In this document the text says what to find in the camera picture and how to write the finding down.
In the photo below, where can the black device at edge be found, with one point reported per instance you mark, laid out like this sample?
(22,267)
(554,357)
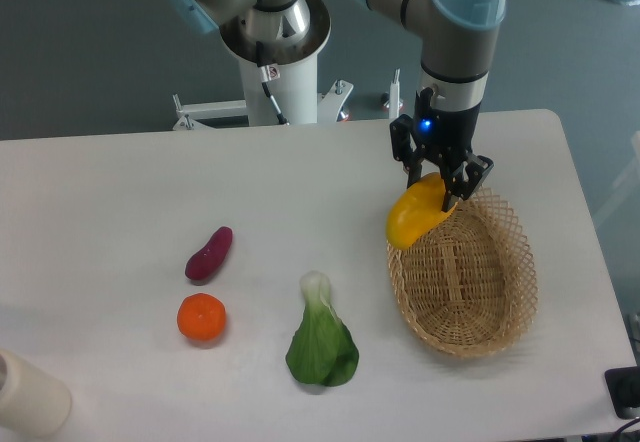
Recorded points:
(623,388)

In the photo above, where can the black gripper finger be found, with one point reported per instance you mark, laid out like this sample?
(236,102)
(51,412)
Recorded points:
(462,172)
(407,141)

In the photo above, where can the orange tangerine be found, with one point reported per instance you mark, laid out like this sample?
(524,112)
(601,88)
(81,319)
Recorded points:
(201,317)

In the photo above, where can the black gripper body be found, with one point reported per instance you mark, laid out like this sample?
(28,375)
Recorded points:
(443,133)

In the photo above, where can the yellow mango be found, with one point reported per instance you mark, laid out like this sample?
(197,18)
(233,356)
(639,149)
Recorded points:
(417,211)

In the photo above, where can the woven wicker basket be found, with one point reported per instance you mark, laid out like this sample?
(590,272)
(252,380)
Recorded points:
(468,288)

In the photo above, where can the green bok choy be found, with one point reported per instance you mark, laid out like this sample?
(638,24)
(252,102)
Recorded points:
(322,350)

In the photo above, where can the cream cylindrical bottle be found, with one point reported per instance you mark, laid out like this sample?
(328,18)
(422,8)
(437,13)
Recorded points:
(33,402)

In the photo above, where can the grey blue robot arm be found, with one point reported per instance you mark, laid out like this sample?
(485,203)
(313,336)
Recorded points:
(458,39)

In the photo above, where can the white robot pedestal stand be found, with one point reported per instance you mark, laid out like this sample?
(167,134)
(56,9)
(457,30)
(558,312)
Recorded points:
(277,55)

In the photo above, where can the purple sweet potato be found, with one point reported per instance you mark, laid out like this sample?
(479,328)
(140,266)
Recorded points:
(205,262)

